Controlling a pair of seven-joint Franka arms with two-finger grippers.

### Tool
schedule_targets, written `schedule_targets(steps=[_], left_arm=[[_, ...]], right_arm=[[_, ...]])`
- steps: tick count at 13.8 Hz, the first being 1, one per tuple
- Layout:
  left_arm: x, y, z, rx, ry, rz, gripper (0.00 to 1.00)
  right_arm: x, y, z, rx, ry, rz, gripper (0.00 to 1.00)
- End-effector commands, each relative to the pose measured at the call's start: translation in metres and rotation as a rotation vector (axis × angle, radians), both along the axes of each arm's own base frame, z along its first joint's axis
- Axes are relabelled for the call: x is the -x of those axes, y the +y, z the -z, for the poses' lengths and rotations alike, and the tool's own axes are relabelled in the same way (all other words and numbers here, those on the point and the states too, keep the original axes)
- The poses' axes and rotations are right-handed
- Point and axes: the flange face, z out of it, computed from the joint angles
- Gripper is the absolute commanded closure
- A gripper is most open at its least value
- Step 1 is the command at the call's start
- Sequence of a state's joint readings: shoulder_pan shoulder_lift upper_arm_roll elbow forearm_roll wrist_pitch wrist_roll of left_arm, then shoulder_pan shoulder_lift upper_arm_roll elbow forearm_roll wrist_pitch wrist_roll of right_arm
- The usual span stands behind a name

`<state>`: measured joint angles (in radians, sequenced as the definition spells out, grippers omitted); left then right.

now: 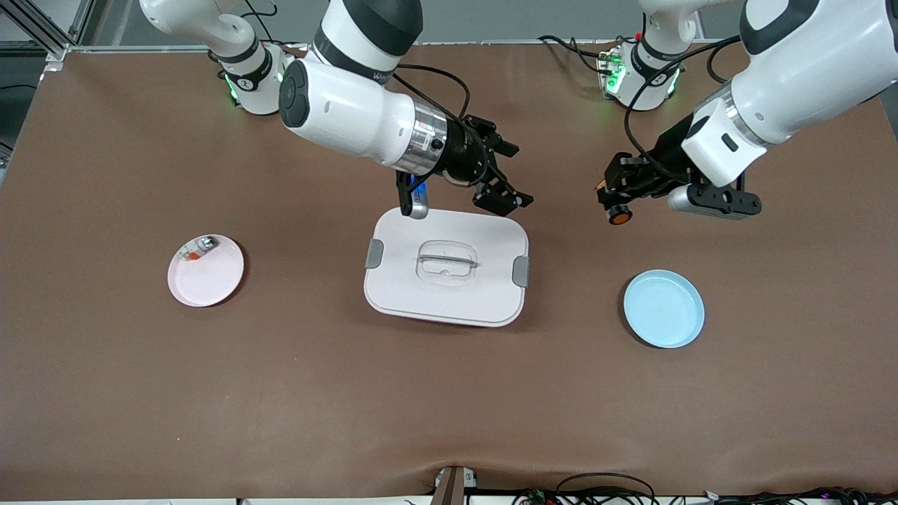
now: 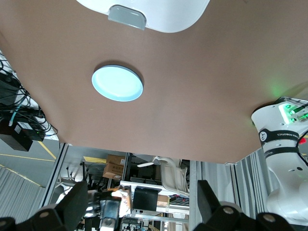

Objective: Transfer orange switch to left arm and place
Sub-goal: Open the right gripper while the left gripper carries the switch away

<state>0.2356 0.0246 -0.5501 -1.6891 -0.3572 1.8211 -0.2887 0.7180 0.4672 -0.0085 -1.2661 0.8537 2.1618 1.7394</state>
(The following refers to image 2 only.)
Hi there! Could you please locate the black tangled cable bundle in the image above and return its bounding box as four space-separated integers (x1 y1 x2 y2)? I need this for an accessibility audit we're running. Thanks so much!
0 51 59 142

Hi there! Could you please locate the aluminium frame post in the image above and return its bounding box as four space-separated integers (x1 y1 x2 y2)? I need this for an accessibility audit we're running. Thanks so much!
39 143 70 212

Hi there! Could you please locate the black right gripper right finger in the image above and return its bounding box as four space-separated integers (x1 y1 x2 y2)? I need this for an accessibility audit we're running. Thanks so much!
196 180 308 231

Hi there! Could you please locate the grey box latch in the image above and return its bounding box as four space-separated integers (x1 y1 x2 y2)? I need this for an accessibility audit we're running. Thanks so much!
107 5 147 31

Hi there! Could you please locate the black power supply box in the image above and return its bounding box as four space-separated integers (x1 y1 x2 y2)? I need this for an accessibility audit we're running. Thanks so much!
0 121 46 152

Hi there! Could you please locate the white lidded storage box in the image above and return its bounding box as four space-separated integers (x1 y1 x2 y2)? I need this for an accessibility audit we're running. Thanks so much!
76 0 211 34

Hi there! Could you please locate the black monitor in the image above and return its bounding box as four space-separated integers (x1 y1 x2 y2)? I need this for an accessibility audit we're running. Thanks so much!
132 186 162 212

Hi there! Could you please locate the brown cardboard box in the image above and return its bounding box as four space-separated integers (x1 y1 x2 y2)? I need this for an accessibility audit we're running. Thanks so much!
103 163 126 180
105 154 126 166

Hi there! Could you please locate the white chair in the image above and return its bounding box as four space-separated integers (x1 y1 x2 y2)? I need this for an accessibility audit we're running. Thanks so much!
137 155 191 193

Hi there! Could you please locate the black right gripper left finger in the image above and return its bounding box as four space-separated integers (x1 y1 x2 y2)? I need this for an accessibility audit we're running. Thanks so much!
0 180 89 231

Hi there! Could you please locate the grey pleated curtain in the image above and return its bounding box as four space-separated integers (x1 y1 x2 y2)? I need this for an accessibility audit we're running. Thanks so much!
0 166 46 217
189 146 270 217

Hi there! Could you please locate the light blue round plate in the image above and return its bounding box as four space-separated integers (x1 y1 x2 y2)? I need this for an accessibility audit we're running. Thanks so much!
91 64 145 103

